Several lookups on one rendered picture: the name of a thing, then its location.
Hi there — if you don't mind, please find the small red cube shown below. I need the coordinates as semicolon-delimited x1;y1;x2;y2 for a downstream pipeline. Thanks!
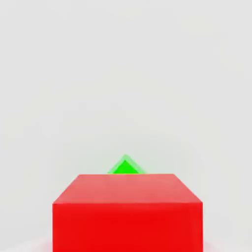
52;173;204;252

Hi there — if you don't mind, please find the small green cube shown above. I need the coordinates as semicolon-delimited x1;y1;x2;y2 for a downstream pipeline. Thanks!
106;154;147;175

